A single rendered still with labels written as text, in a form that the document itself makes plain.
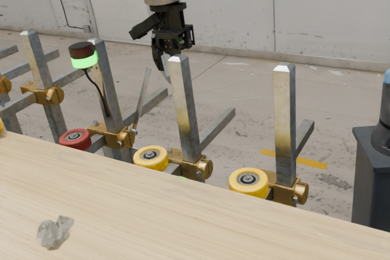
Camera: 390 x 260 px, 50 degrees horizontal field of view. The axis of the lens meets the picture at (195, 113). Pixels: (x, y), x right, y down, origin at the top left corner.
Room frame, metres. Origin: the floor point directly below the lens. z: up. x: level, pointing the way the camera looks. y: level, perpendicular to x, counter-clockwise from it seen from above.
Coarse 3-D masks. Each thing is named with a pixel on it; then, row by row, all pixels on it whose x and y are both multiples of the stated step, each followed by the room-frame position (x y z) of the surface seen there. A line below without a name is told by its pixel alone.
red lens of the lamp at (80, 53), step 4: (92, 44) 0.99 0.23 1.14; (68, 48) 0.99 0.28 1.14; (84, 48) 0.97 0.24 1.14; (88, 48) 0.97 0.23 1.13; (92, 48) 0.99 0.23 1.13; (72, 52) 0.97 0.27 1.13; (76, 52) 0.97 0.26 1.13; (80, 52) 0.97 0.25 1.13; (84, 52) 0.97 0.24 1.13; (88, 52) 0.97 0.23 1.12; (92, 52) 0.98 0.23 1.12; (72, 56) 0.97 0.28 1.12; (76, 56) 0.97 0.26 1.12; (80, 56) 0.97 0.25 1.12; (84, 56) 0.97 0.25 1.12
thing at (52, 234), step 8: (64, 216) 0.64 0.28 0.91; (48, 224) 0.62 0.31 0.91; (56, 224) 0.61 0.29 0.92; (64, 224) 0.61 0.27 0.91; (72, 224) 0.62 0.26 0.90; (40, 232) 0.61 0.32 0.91; (48, 232) 0.59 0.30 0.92; (56, 232) 0.60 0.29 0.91; (64, 232) 0.59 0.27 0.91; (48, 240) 0.58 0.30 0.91; (56, 240) 0.57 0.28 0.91; (48, 248) 0.56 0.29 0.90
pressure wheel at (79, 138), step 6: (66, 132) 0.99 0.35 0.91; (72, 132) 0.99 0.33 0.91; (78, 132) 0.98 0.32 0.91; (84, 132) 0.97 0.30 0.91; (60, 138) 0.96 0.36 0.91; (66, 138) 0.96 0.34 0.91; (72, 138) 0.95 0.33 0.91; (78, 138) 0.95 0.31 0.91; (84, 138) 0.94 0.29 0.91; (90, 138) 0.97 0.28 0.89; (60, 144) 0.94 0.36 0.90; (66, 144) 0.93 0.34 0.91; (72, 144) 0.92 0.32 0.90; (78, 144) 0.93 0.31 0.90; (84, 144) 0.94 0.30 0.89; (90, 144) 0.95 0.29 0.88; (84, 150) 0.93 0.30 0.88
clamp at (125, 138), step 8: (88, 128) 1.06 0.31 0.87; (96, 128) 1.05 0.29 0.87; (104, 128) 1.05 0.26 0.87; (104, 136) 1.03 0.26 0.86; (112, 136) 1.01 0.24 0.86; (120, 136) 1.00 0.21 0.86; (128, 136) 1.01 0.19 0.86; (112, 144) 1.01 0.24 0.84; (120, 144) 0.99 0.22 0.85; (128, 144) 1.00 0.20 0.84
